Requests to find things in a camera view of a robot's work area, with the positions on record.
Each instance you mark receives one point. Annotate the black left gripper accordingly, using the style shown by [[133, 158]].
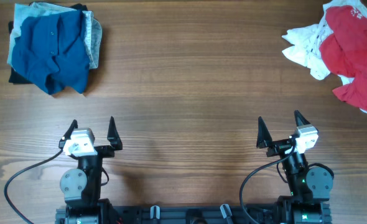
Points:
[[107, 150]]

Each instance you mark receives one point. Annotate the light grey folded garment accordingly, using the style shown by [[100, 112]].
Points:
[[93, 29]]

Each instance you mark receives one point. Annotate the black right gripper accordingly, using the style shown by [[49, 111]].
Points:
[[264, 139]]

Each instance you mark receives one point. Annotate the red t-shirt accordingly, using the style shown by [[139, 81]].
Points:
[[344, 52]]

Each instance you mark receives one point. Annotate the white t-shirt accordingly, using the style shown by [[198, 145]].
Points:
[[305, 43]]

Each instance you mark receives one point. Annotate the blue button shirt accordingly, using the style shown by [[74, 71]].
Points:
[[50, 52]]

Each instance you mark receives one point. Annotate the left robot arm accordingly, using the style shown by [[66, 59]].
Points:
[[82, 186]]

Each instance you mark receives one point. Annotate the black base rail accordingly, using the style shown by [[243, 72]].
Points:
[[189, 214]]

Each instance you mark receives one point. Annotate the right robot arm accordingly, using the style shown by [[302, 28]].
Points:
[[309, 184]]

